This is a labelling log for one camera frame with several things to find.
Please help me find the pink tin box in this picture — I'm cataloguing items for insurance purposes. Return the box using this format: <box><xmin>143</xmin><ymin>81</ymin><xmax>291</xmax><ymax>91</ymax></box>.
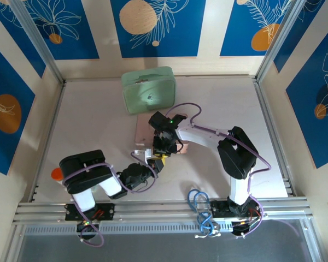
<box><xmin>134</xmin><ymin>110</ymin><xmax>191</xmax><ymax>156</ymax></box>

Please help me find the mint green tin case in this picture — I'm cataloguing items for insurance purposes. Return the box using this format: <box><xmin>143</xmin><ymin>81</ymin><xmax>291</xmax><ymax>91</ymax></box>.
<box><xmin>121</xmin><ymin>66</ymin><xmax>177</xmax><ymax>116</ymax></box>

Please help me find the aluminium front frame rail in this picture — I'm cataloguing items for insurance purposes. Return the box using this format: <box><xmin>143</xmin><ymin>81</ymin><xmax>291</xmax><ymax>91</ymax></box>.
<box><xmin>12</xmin><ymin>196</ymin><xmax>314</xmax><ymax>226</ymax></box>

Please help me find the blue cable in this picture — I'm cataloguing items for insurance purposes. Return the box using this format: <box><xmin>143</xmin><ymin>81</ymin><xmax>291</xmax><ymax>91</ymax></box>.
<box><xmin>188</xmin><ymin>188</ymin><xmax>210</xmax><ymax>218</ymax></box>
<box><xmin>196</xmin><ymin>210</ymin><xmax>222</xmax><ymax>237</ymax></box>

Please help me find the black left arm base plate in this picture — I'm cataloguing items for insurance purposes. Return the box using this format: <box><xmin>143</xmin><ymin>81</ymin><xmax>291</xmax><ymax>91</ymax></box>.
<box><xmin>65</xmin><ymin>203</ymin><xmax>116</xmax><ymax>221</ymax></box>

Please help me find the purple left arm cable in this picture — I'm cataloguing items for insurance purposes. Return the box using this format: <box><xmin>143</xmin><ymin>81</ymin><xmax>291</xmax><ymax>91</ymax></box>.
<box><xmin>62</xmin><ymin>150</ymin><xmax>159</xmax><ymax>248</ymax></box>

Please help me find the grey slotted cable duct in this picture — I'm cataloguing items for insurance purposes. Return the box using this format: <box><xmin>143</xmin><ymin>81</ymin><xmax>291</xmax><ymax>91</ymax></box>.
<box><xmin>23</xmin><ymin>220</ymin><xmax>235</xmax><ymax>235</ymax></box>

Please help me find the aluminium back table rail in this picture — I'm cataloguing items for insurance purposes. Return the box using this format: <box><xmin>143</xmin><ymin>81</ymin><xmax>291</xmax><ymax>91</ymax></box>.
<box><xmin>64</xmin><ymin>75</ymin><xmax>259</xmax><ymax>82</ymax></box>

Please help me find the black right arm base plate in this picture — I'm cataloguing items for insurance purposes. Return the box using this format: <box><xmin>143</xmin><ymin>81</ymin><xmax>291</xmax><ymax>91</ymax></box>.
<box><xmin>209</xmin><ymin>200</ymin><xmax>264</xmax><ymax>219</ymax></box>

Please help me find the aluminium side table rail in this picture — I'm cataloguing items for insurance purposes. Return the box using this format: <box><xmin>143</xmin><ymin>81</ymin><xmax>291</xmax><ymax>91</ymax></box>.
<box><xmin>28</xmin><ymin>81</ymin><xmax>68</xmax><ymax>203</ymax></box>
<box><xmin>253</xmin><ymin>79</ymin><xmax>297</xmax><ymax>199</ymax></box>

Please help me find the aluminium frame post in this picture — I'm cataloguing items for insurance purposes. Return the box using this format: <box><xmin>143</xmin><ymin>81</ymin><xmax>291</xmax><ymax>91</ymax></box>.
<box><xmin>9</xmin><ymin>0</ymin><xmax>65</xmax><ymax>84</ymax></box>
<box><xmin>255</xmin><ymin>0</ymin><xmax>312</xmax><ymax>82</ymax></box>

